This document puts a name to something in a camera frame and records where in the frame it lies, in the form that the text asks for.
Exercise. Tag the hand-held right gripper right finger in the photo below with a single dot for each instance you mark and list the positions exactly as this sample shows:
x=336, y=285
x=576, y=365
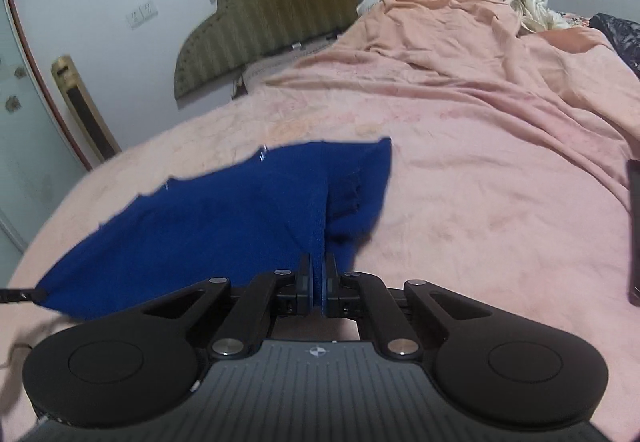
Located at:
x=330, y=284

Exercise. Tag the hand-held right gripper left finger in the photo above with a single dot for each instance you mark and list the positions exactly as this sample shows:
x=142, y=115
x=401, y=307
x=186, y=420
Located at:
x=306, y=284

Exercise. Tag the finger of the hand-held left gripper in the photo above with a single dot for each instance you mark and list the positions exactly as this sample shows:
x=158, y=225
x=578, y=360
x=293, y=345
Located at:
x=22, y=296

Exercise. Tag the blue beaded sweater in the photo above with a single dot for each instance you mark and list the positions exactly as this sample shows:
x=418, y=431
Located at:
x=210, y=222

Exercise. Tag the pink bed blanket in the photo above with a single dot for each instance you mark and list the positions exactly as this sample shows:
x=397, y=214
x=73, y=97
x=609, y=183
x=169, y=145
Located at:
x=475, y=222

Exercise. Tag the frosted glass door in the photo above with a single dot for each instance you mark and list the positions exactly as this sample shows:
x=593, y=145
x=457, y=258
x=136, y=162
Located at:
x=25, y=122

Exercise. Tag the gold tower fan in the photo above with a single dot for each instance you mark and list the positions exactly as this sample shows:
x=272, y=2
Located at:
x=82, y=112

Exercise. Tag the peach bed sheet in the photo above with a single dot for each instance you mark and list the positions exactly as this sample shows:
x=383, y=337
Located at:
x=450, y=47

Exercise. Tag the black phone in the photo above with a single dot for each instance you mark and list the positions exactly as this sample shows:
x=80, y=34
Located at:
x=635, y=232

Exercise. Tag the black shiny cloth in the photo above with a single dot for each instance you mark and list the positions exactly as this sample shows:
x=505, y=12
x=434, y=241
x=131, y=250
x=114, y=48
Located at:
x=620, y=34

